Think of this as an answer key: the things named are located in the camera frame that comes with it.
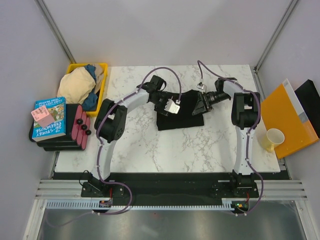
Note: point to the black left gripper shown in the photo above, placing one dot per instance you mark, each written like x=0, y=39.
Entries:
x=160, y=110

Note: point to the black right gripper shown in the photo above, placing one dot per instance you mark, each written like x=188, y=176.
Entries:
x=202, y=105

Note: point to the black t shirt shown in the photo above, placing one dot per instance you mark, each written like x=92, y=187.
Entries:
x=184, y=118

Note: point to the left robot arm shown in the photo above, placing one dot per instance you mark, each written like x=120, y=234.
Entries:
x=111, y=120

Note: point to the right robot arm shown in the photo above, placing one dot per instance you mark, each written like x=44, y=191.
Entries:
x=245, y=116

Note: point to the blue t shirt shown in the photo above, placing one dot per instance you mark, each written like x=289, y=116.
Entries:
x=90, y=97

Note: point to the orange folder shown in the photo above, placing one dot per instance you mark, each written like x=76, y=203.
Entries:
x=283, y=111

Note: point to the yellow mug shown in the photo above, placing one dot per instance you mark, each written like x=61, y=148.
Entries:
x=271, y=139

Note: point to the yellow plastic bin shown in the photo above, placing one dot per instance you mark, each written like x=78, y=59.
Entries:
x=101, y=97

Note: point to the blue paperback book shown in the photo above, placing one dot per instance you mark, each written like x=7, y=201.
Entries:
x=57, y=107

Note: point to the black box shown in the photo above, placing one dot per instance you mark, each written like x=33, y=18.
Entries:
x=309, y=98

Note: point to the pink cube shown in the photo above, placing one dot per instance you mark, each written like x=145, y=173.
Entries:
x=42, y=117

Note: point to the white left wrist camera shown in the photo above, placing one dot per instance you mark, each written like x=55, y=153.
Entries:
x=172, y=107

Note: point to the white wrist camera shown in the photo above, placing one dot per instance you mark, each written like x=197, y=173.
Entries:
x=201, y=86
x=172, y=107

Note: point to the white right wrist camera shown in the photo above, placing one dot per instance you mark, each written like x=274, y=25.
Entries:
x=201, y=86

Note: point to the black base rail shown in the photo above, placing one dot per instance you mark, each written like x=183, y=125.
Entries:
x=167, y=188

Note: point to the white slotted cable duct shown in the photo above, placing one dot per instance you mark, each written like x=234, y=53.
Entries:
x=104, y=204

